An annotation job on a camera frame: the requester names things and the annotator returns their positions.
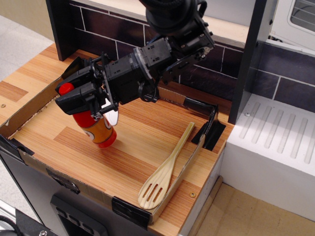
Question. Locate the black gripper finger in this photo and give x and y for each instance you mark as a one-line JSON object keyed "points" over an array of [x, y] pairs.
{"points": [[80, 67], [87, 97]]}

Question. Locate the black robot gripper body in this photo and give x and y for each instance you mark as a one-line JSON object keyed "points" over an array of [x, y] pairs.
{"points": [[124, 80]]}

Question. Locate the red hot sauce bottle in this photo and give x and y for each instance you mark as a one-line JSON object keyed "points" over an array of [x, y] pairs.
{"points": [[100, 131]]}

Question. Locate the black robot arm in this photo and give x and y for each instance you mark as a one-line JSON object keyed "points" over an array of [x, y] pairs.
{"points": [[100, 85]]}

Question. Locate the light wooden shelf board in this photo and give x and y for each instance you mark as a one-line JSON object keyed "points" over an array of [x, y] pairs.
{"points": [[224, 32]]}

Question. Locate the wooden slotted spatula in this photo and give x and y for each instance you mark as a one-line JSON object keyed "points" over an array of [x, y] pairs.
{"points": [[156, 186]]}

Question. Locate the black oven control panel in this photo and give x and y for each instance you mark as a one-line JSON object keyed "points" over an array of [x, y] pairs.
{"points": [[74, 221]]}

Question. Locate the black device bottom left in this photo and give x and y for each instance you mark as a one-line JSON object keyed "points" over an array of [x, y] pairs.
{"points": [[19, 224]]}

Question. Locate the white ridged sink drainboard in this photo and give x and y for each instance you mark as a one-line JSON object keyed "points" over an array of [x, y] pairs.
{"points": [[270, 155]]}

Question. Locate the white appliance with vent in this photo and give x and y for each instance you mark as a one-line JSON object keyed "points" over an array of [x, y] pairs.
{"points": [[294, 23]]}

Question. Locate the yellow handled toy knife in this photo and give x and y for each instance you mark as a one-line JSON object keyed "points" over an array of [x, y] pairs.
{"points": [[112, 116]]}

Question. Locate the black shelf post left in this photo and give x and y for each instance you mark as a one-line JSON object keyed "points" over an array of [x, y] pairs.
{"points": [[62, 24]]}

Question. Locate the black shelf post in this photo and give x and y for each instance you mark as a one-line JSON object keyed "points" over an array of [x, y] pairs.
{"points": [[259, 30], [62, 24]]}

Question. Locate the black shelf post right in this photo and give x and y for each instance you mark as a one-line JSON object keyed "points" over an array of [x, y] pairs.
{"points": [[259, 30]]}

